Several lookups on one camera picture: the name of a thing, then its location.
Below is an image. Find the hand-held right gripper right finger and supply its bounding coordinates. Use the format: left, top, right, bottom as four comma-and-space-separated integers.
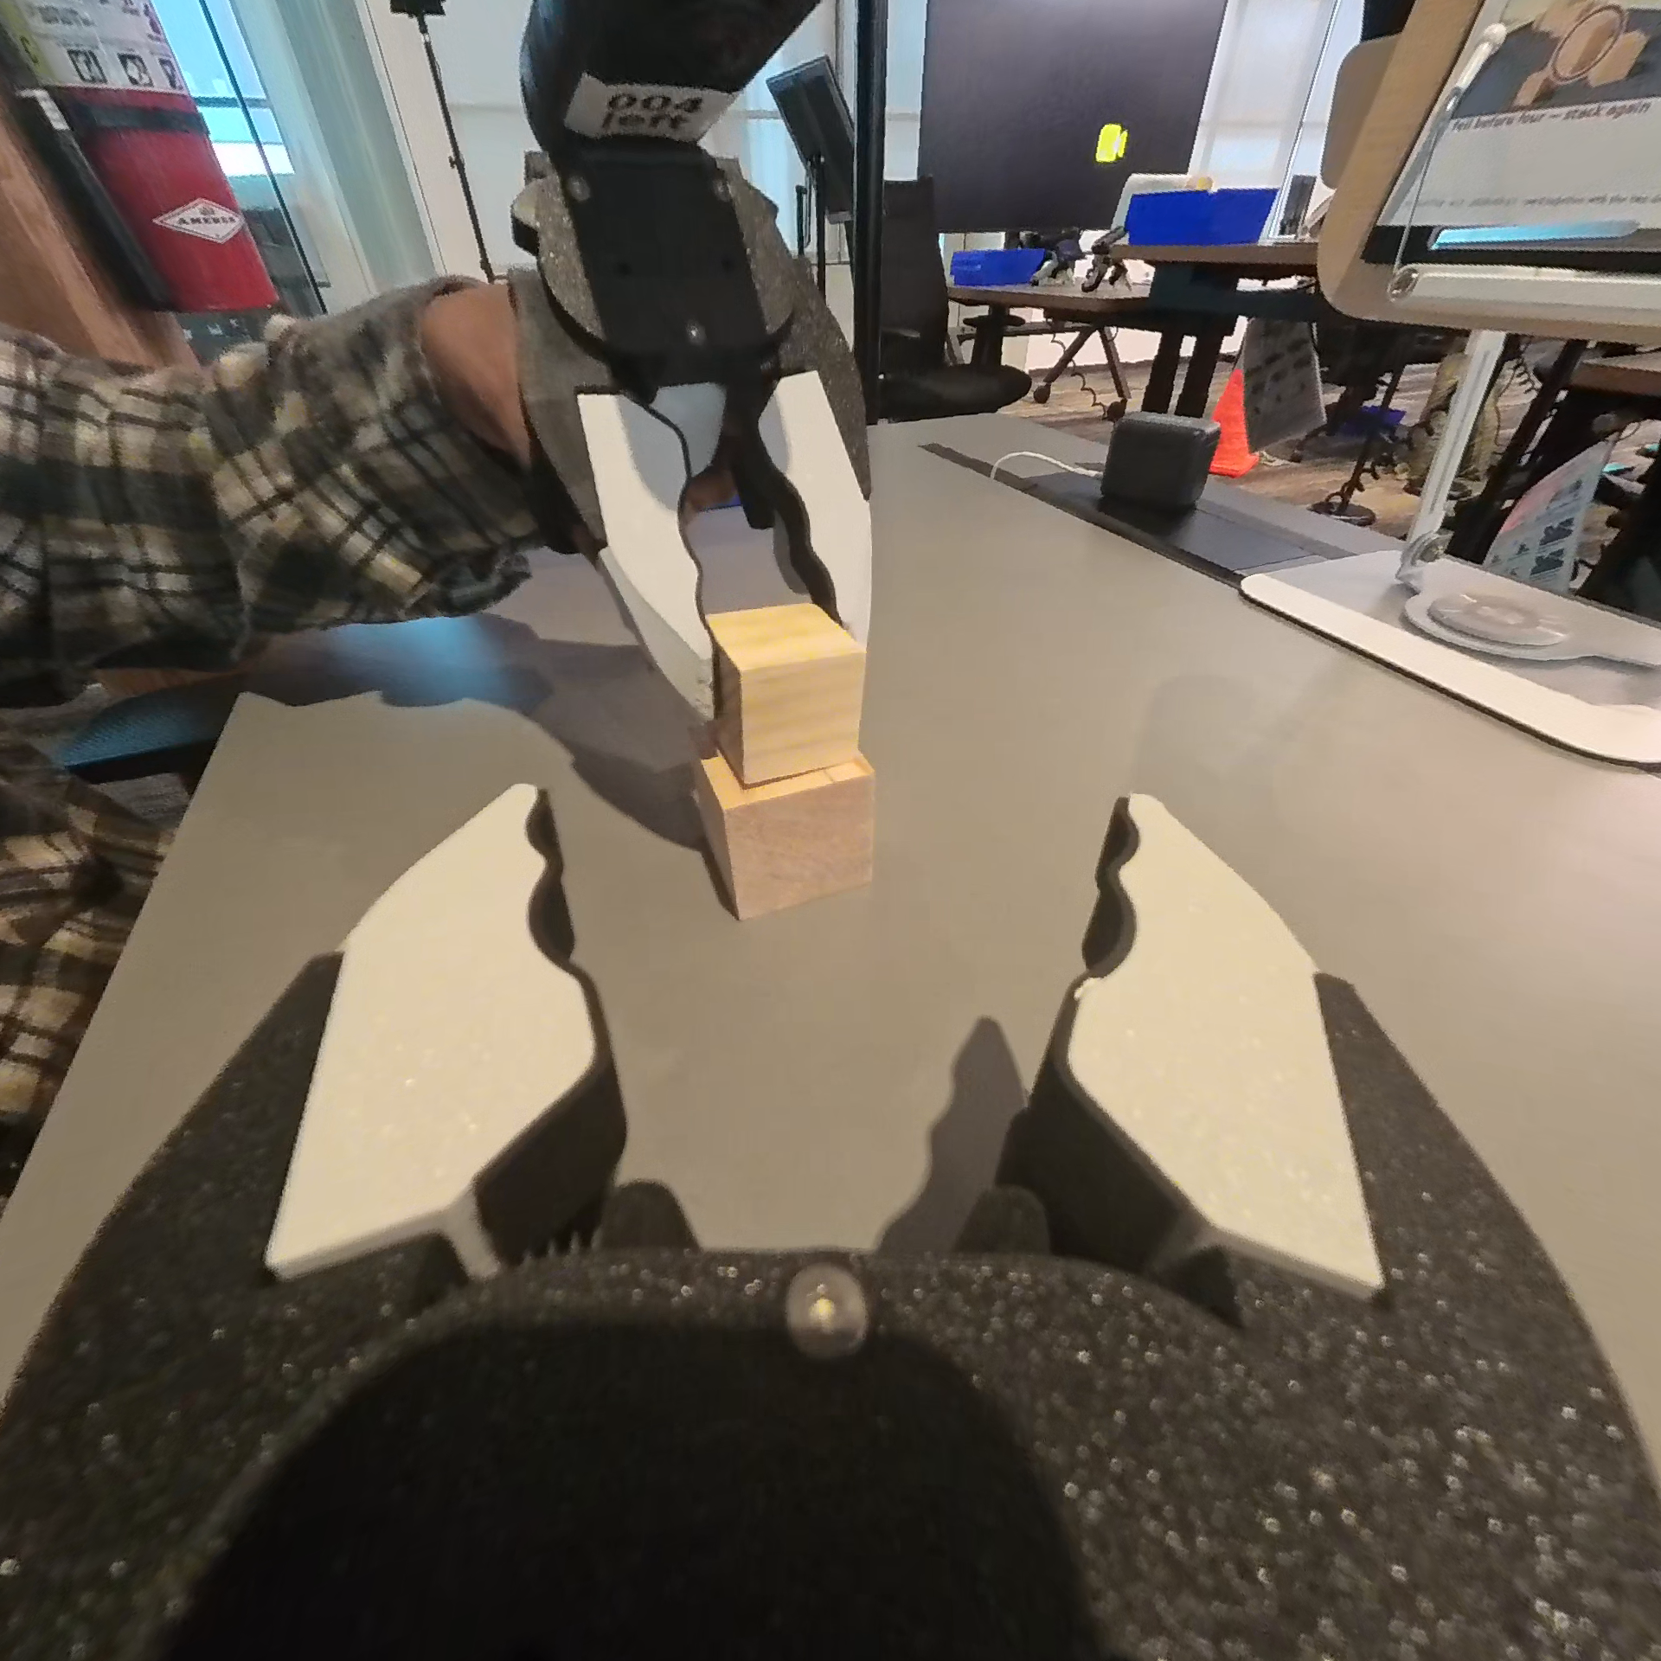
992, 793, 1388, 1302

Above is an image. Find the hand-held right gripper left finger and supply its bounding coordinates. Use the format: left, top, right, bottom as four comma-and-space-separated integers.
262, 781, 630, 1287

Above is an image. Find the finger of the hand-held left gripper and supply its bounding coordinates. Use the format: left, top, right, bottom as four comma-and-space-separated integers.
728, 366, 875, 646
573, 386, 722, 760

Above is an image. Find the medium natural wooden cube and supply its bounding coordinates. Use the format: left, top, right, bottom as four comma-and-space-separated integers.
706, 603, 867, 785

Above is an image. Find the large natural wooden cube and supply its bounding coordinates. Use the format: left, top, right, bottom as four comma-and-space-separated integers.
693, 748, 877, 922

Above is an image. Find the person's left forearm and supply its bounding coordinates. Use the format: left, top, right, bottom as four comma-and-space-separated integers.
0, 276, 546, 709

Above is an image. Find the person's left hand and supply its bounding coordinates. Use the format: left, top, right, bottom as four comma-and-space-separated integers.
416, 276, 536, 472

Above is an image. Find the black office chair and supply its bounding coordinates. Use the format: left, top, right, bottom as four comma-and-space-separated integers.
875, 174, 1031, 423

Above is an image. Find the tall black pole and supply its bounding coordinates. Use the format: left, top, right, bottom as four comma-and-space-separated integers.
849, 0, 888, 423

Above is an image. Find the dark grey charger block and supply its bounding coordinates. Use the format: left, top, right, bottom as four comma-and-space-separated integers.
1100, 413, 1223, 511

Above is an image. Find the person's plaid shirt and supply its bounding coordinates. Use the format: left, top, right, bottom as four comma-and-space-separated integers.
0, 726, 175, 1130

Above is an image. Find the large black monitor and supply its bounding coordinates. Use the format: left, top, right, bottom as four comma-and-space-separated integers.
918, 0, 1231, 233

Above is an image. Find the dark office desk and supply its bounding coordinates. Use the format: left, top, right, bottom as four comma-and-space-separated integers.
947, 239, 1325, 417

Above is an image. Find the blue office chair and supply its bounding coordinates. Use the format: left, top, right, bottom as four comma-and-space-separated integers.
58, 687, 248, 785

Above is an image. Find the printed paper sheet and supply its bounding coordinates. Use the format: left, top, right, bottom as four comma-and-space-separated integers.
1237, 317, 1327, 456
1482, 440, 1609, 599

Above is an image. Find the red fire extinguisher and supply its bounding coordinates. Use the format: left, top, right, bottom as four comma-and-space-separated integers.
0, 0, 279, 313

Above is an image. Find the white tablet stand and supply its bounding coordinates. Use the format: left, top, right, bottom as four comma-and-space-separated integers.
1237, 331, 1661, 764

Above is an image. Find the brown wooden cabinet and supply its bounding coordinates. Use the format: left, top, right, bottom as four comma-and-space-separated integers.
0, 84, 195, 370

